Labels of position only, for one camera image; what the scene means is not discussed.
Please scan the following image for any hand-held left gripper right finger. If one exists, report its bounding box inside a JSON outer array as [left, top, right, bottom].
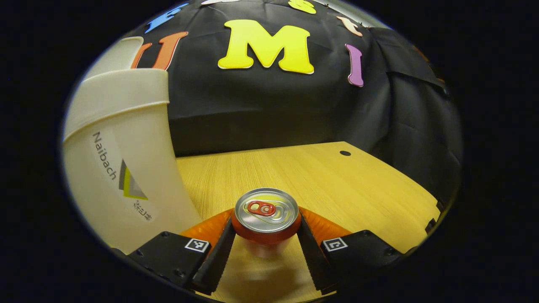
[[296, 207, 400, 295]]

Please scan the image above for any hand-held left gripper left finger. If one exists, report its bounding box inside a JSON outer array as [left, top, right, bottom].
[[128, 209, 237, 295]]

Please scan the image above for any white desktop garbage bin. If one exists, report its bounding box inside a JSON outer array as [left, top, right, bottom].
[[62, 36, 203, 255]]

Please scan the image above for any black backdrop cloth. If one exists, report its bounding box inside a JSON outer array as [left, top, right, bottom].
[[122, 0, 464, 202]]

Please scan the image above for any red pop can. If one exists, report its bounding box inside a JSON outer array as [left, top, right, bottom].
[[231, 188, 302, 258]]

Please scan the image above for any wooden desktop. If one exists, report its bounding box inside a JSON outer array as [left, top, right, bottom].
[[175, 141, 440, 303]]

